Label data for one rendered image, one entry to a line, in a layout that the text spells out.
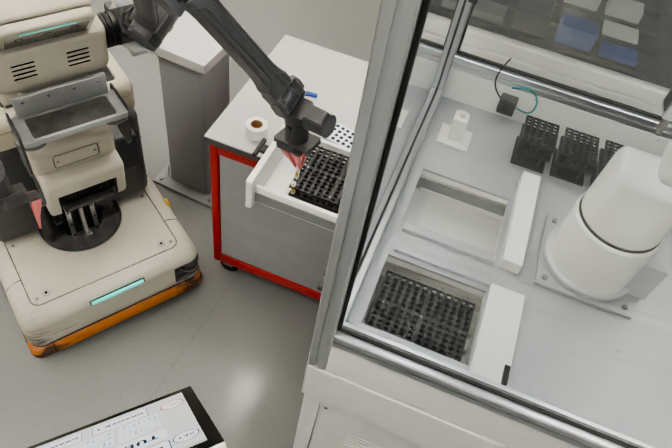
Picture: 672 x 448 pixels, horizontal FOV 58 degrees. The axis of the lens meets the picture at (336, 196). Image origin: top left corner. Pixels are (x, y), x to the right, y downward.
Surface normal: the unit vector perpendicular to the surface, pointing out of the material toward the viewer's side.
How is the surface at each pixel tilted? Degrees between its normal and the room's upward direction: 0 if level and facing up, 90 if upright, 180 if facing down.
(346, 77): 0
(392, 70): 90
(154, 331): 0
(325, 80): 0
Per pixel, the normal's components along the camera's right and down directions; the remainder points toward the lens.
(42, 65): 0.55, 0.75
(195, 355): 0.13, -0.65
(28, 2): 0.48, -0.04
